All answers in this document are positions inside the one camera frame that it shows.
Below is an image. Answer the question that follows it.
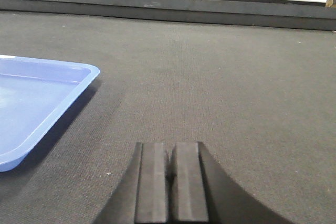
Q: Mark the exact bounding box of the blue plastic tray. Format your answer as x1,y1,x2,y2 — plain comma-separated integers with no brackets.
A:
1,55,100,172

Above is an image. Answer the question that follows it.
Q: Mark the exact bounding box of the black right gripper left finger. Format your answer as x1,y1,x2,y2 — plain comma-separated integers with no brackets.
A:
93,142,169,223

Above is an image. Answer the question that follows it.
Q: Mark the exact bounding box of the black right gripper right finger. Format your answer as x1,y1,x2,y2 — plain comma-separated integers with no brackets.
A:
170,142,290,223

